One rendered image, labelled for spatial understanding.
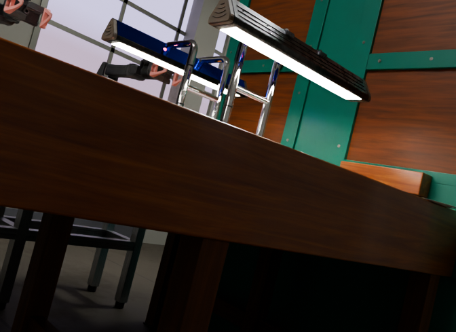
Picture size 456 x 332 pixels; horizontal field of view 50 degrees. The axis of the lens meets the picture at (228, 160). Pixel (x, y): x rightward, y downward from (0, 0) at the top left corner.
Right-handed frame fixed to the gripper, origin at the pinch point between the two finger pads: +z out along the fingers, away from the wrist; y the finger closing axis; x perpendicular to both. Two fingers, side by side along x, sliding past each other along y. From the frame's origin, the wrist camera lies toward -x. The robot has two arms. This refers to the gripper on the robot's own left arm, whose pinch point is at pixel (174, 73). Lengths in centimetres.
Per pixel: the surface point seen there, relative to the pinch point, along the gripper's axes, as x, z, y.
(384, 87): -9, 75, 31
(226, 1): -3, 73, -48
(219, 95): 9.2, 36.3, -7.3
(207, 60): -3.7, 25.0, -6.6
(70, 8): -69, -224, 57
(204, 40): -96, -209, 189
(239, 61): 3, 59, -24
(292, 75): -12.8, 31.1, 35.4
